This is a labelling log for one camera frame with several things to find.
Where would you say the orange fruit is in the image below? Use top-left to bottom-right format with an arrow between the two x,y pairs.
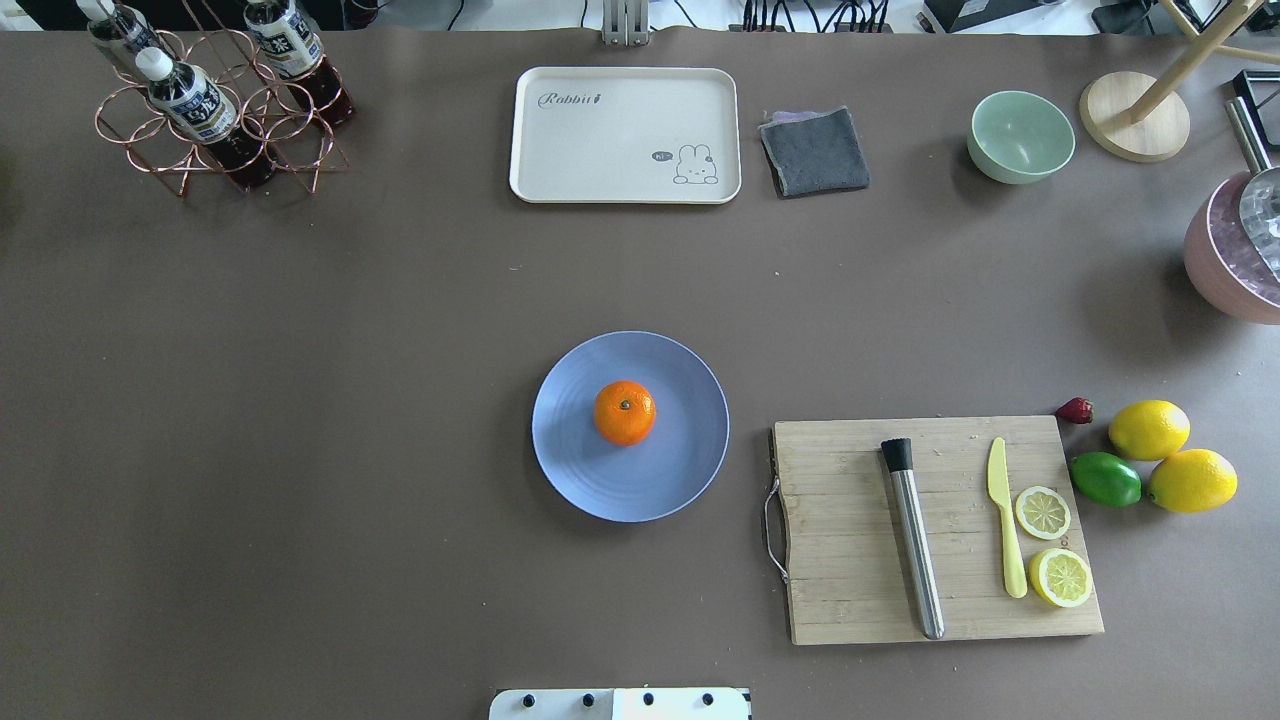
593,380 -> 657,447

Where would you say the blue round plate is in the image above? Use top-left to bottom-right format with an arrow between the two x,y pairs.
531,331 -> 730,521

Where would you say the cream plastic tray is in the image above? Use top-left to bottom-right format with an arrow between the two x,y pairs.
509,67 -> 742,205

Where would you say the grey folded cloth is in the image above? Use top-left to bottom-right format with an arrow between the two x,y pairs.
758,106 -> 870,199

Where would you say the wooden cutting board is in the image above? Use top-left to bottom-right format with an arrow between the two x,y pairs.
772,415 -> 1105,644

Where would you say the lemon slice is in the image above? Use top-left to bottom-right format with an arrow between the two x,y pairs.
1012,486 -> 1073,541
1028,548 -> 1094,609

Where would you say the yellow plastic knife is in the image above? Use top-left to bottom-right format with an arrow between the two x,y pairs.
986,436 -> 1028,598

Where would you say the green bowl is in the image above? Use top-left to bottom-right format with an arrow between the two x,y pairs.
966,90 -> 1076,184

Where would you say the small red strawberry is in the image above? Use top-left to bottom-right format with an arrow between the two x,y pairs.
1053,396 -> 1094,425

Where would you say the dark drink bottle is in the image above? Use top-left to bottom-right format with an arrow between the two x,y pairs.
134,47 -> 275,188
76,0 -> 174,76
243,1 -> 355,128

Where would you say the green lime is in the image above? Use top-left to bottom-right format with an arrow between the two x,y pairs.
1068,451 -> 1143,509

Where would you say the yellow lemon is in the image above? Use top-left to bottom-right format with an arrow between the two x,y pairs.
1108,398 -> 1190,461
1147,448 -> 1238,512

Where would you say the wooden cup stand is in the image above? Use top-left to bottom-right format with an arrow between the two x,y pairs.
1078,1 -> 1279,163

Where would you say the pink bowl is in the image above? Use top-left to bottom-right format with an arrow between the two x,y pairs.
1183,172 -> 1279,325

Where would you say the ice cubes pile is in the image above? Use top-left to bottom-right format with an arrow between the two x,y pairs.
1208,172 -> 1279,307

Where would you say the metal ice scoop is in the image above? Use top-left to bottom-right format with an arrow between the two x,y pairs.
1229,96 -> 1279,281

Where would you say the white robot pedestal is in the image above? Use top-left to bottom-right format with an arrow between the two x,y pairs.
488,685 -> 753,719

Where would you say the copper wire bottle rack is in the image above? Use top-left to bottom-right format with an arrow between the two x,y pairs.
93,1 -> 351,199

